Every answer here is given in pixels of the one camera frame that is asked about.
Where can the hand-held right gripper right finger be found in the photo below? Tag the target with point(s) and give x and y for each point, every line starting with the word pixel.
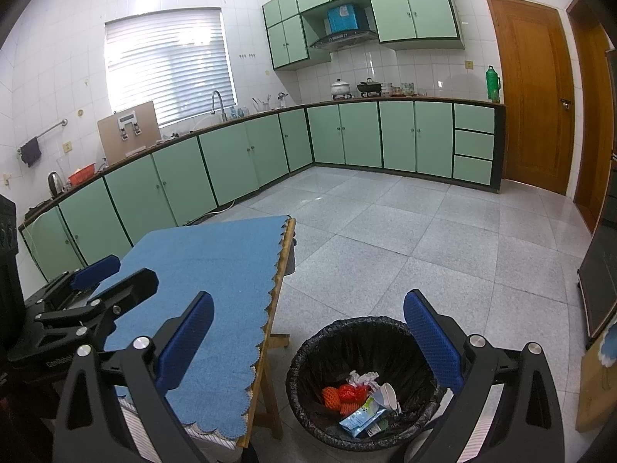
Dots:
pixel 431 342

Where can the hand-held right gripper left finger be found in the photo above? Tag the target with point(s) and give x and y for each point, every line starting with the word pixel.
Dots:
pixel 185 342

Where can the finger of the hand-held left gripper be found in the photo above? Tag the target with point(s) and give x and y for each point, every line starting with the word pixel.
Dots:
pixel 99 270
pixel 137 284

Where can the white plastic bag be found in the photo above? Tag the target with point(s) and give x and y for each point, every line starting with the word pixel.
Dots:
pixel 385 393

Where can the white tissue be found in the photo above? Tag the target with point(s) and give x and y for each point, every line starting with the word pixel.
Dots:
pixel 361 377

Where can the red plastic bag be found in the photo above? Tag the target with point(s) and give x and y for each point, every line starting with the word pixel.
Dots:
pixel 352 393

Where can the green and white carton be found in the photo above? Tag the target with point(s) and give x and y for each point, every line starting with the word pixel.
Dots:
pixel 381 427

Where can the light blue packet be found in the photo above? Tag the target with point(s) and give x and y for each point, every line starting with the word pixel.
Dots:
pixel 359 419

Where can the orange foam net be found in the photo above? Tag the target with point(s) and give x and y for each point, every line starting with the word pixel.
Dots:
pixel 330 398

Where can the trash bin with black bag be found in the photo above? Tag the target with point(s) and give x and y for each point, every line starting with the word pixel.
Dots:
pixel 313 361

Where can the blue scalloped table mat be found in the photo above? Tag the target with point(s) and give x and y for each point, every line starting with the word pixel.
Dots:
pixel 202 270

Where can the wooden folding table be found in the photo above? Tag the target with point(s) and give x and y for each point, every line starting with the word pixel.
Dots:
pixel 275 340

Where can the steel electric kettle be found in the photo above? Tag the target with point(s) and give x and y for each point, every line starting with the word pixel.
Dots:
pixel 55 184

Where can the orange basin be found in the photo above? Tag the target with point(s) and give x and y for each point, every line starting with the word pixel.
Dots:
pixel 82 174

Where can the striped white cloth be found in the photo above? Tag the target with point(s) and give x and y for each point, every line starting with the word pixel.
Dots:
pixel 221 448

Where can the brown board with metal clamps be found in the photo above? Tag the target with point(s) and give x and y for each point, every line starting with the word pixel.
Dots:
pixel 111 144

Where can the dark towel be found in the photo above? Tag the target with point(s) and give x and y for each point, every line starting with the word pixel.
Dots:
pixel 31 152

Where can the green base cabinets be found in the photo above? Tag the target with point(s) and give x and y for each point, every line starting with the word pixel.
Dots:
pixel 231 164

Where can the cardboard box with blue print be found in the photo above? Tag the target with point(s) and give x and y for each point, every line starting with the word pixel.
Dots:
pixel 593 395

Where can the dark glass cabinet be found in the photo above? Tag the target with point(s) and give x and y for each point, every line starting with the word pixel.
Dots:
pixel 600 275

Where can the metal faucet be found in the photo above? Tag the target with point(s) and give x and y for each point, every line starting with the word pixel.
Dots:
pixel 222 111

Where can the white window blinds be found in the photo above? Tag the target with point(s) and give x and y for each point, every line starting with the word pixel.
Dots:
pixel 164 67

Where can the utensil holder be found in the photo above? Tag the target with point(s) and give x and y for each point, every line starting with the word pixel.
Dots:
pixel 260 104

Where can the glass jar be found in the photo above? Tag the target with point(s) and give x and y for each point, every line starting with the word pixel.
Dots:
pixel 386 90
pixel 408 88

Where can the black wok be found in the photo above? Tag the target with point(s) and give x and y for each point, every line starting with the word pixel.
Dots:
pixel 369 88

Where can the wooden door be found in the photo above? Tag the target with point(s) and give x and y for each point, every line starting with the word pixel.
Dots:
pixel 593 130
pixel 530 96

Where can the green bottle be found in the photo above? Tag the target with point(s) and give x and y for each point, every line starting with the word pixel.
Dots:
pixel 492 84

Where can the white pot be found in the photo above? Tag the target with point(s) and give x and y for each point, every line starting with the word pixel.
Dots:
pixel 340 89

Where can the range hood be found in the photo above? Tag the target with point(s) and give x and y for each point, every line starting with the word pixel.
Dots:
pixel 342 41

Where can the metal towel rail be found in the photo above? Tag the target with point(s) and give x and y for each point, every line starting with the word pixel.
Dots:
pixel 50 130

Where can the green wall cabinets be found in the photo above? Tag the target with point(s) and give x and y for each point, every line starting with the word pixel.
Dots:
pixel 419 9

